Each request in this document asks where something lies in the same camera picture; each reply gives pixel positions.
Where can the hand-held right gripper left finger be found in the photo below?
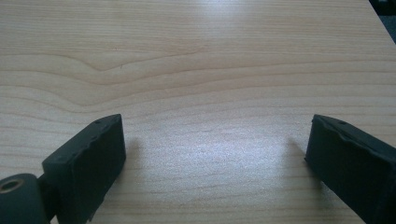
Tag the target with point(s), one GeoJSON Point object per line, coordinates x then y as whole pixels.
{"type": "Point", "coordinates": [88, 161]}

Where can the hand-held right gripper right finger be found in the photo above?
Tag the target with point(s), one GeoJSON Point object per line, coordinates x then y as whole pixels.
{"type": "Point", "coordinates": [351, 165]}

